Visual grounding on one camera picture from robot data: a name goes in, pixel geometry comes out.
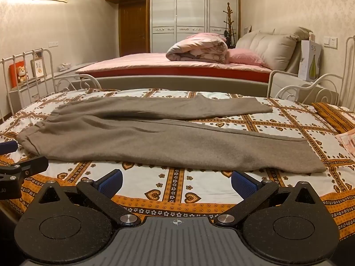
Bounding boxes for white box with bottle print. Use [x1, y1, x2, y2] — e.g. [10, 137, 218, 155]
[298, 39, 323, 82]

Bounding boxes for low white cabinet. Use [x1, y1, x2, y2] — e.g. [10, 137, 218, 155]
[11, 62, 97, 108]

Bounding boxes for beige padded headboard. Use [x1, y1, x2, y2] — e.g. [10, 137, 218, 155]
[235, 27, 312, 74]

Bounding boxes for plush toy in orange box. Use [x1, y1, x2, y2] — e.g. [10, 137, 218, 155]
[9, 62, 28, 88]

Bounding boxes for white wardrobe with wooden top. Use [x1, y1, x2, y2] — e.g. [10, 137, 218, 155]
[105, 0, 240, 54]

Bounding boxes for grey-brown pants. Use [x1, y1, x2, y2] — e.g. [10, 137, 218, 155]
[17, 94, 327, 174]

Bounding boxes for orange patterned bedsheet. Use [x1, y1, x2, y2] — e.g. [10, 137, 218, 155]
[0, 88, 355, 240]

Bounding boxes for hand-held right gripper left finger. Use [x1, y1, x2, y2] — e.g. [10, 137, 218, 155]
[39, 169, 140, 228]

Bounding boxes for double bed with pink sheet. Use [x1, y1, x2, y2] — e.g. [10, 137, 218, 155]
[54, 52, 274, 98]

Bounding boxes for wooden coat rack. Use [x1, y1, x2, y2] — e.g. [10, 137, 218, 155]
[222, 2, 238, 47]

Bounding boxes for wooden picture frame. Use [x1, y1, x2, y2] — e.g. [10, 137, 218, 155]
[30, 57, 46, 77]

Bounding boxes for white metal bed frame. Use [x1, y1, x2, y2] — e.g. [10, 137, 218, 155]
[0, 36, 355, 122]

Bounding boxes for pink pillow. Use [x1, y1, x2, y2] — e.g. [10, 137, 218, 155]
[227, 48, 271, 67]

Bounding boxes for folded pink quilt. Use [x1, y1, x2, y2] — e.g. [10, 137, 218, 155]
[166, 32, 230, 64]

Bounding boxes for pink printed cloth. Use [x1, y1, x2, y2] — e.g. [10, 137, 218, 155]
[335, 129, 355, 158]

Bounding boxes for brown wooden door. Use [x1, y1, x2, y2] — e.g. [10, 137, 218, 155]
[119, 0, 147, 57]

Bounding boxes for teddy bear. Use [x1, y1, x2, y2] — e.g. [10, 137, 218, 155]
[15, 66, 29, 83]

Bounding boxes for orange patterned pillow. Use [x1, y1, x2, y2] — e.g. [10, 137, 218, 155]
[312, 102, 355, 134]

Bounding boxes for white nightstand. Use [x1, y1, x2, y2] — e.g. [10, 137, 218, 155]
[270, 70, 339, 104]

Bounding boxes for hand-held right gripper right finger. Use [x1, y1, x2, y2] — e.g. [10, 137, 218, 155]
[214, 170, 317, 227]

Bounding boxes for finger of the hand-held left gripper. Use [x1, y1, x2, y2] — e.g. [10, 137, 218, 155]
[0, 141, 18, 155]
[0, 156, 49, 178]

